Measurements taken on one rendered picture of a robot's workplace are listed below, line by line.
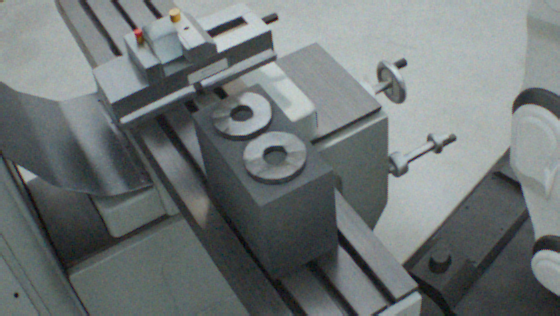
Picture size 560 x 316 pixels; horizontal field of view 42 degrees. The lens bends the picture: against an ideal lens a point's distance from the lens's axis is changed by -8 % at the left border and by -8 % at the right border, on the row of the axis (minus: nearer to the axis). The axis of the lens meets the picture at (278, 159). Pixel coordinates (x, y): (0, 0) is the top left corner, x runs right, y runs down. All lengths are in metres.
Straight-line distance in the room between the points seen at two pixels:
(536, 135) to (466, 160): 1.33
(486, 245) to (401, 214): 0.82
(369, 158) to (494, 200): 0.31
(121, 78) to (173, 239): 0.36
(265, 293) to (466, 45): 2.01
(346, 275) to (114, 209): 0.52
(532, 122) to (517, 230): 0.50
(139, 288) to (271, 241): 0.62
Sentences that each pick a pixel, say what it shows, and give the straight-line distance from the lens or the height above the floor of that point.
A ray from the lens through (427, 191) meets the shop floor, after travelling 2.53.
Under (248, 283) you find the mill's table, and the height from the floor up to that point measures 0.94.
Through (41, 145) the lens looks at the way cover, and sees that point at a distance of 1.49.
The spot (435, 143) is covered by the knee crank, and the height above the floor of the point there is 0.54.
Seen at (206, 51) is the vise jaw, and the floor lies 1.03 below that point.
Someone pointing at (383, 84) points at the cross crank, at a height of 0.65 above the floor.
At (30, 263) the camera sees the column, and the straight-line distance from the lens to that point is 1.46.
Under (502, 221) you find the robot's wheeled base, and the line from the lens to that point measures 1.74.
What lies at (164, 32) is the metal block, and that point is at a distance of 1.47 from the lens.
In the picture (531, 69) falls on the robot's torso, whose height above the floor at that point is 1.11.
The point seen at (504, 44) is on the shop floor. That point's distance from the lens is 3.10.
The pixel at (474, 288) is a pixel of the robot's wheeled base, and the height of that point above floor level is 0.57.
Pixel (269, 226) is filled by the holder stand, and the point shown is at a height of 1.08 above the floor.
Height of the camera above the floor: 1.96
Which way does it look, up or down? 48 degrees down
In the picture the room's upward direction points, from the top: 8 degrees counter-clockwise
